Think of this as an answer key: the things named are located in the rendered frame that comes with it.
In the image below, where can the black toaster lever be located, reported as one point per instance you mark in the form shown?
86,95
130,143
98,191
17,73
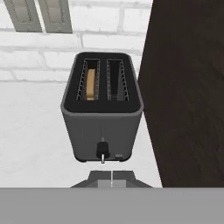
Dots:
102,149

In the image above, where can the dark brown tall cabinet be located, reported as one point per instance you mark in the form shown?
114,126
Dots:
186,93

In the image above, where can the grey two-slot toaster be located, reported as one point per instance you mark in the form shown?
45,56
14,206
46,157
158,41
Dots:
102,128

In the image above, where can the tan bread slice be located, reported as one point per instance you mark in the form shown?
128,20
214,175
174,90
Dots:
91,84

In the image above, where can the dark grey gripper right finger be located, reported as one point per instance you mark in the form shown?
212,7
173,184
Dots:
123,178

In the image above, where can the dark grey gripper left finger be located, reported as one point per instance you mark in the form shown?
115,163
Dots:
100,178

